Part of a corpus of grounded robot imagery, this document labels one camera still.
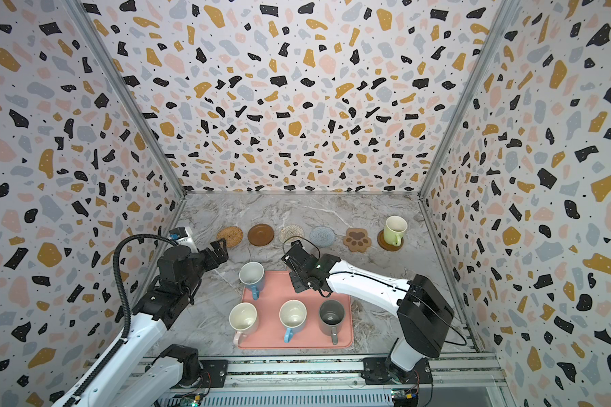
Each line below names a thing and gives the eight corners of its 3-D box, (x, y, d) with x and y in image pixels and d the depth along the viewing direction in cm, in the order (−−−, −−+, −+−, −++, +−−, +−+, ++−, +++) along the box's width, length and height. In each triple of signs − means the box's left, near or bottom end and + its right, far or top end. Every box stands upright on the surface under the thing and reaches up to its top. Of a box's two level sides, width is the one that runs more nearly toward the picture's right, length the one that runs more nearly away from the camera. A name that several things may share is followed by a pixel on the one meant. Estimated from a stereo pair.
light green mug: (378, 250, 105) (383, 234, 96) (383, 229, 112) (389, 213, 103) (397, 256, 103) (404, 240, 95) (401, 235, 110) (408, 218, 102)
